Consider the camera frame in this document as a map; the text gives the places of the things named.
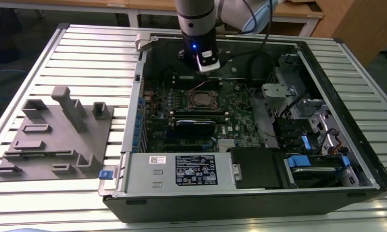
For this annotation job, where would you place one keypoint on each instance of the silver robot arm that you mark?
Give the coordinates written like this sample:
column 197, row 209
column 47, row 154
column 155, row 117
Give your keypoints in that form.
column 195, row 17

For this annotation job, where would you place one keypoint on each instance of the CPU socket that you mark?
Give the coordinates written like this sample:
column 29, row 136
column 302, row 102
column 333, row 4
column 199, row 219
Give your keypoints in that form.
column 190, row 108

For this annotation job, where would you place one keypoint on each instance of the grey metal drive cage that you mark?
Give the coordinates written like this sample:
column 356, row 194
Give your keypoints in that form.
column 274, row 91

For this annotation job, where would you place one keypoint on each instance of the black graphics card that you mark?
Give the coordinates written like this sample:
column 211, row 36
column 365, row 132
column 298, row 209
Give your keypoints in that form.
column 197, row 129

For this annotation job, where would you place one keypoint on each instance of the green motherboard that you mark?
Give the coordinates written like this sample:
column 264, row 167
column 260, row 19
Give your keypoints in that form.
column 242, row 120

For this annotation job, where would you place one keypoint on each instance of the silver finned heatsink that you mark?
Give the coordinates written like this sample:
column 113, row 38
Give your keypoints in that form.
column 228, row 143

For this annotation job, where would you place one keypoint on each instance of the white QR sticker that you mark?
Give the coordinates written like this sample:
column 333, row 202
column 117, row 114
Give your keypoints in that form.
column 157, row 160

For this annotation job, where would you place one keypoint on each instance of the black rating label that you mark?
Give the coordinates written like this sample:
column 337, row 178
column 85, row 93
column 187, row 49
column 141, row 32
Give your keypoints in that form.
column 197, row 169

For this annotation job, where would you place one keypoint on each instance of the silver power supply unit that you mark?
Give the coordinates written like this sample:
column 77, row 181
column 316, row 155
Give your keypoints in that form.
column 142, row 169

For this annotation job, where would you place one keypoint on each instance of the wooden cabinet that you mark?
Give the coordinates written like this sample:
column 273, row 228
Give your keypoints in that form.
column 358, row 29

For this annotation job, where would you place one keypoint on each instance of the grey parts rack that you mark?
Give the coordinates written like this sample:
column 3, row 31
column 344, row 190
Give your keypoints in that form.
column 62, row 145

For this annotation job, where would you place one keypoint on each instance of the blue case latch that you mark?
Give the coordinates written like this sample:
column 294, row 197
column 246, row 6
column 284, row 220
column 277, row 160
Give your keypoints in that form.
column 106, row 175

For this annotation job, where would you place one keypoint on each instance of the black grey PC case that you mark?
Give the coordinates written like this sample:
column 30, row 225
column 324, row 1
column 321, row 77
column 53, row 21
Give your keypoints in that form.
column 213, row 207

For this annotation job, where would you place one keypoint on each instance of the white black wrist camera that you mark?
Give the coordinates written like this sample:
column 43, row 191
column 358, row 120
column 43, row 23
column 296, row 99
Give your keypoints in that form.
column 207, row 62

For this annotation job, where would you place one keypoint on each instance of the wooden desk white frame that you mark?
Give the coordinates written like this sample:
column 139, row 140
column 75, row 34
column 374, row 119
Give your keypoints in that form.
column 67, row 3
column 316, row 12

